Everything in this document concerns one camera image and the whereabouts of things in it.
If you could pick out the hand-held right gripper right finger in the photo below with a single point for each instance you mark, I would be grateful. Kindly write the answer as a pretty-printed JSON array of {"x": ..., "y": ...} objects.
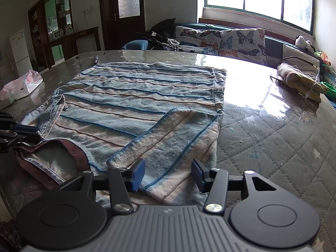
[{"x": 199, "y": 174}]

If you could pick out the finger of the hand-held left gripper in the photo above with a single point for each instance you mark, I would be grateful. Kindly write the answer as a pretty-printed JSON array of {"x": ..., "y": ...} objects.
[
  {"x": 25, "y": 130},
  {"x": 29, "y": 139}
]

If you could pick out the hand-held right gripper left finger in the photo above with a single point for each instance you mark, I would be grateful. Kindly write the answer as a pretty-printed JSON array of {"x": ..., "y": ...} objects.
[{"x": 137, "y": 174}]

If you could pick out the blue striped shirt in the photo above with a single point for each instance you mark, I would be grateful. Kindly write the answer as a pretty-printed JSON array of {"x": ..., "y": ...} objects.
[{"x": 131, "y": 97}]

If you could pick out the white tissue pack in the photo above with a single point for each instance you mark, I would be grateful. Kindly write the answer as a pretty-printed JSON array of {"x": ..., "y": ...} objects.
[{"x": 5, "y": 98}]

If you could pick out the white pink plastic bag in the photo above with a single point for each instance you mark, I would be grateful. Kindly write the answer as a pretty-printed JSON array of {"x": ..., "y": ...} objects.
[{"x": 27, "y": 84}]

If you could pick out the white fridge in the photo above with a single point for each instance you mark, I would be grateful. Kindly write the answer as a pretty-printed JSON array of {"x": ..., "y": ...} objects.
[{"x": 21, "y": 50}]

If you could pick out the person's dark knit garment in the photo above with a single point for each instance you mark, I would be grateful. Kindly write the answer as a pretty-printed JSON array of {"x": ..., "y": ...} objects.
[{"x": 8, "y": 237}]

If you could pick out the wooden display cabinet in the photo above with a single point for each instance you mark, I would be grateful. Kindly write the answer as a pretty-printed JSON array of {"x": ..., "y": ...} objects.
[{"x": 42, "y": 31}]

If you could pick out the small black marker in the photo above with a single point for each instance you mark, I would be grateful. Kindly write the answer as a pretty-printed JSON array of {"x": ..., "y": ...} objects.
[{"x": 95, "y": 59}]

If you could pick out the crumpled light cloth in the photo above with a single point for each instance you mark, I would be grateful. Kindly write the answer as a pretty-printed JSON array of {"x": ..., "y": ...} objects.
[{"x": 173, "y": 44}]

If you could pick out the folded cloth in plastic bag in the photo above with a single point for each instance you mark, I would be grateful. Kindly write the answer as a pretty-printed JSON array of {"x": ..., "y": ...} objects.
[{"x": 296, "y": 80}]

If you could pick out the butterfly print pillow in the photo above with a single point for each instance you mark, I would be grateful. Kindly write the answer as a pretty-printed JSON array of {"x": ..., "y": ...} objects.
[
  {"x": 244, "y": 44},
  {"x": 199, "y": 38}
]

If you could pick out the black bag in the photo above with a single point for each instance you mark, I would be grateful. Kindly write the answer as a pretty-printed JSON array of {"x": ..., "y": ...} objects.
[{"x": 164, "y": 30}]

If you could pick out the teal sofa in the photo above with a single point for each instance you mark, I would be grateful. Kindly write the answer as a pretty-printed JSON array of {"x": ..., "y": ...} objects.
[{"x": 273, "y": 47}]

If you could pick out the dark wooden glass door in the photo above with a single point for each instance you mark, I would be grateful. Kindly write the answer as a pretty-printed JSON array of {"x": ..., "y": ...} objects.
[{"x": 110, "y": 10}]

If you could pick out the grey pillow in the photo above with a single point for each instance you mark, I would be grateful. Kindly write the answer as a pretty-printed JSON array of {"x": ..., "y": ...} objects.
[{"x": 302, "y": 57}]

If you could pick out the green bowl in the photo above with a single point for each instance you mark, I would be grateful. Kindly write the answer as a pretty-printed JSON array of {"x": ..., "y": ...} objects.
[{"x": 329, "y": 87}]

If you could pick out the white plush toy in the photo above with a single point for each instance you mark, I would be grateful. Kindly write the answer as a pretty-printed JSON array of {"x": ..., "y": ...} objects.
[{"x": 304, "y": 43}]

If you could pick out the green pink plush toys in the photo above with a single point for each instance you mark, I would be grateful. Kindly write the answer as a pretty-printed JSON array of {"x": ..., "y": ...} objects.
[{"x": 322, "y": 57}]

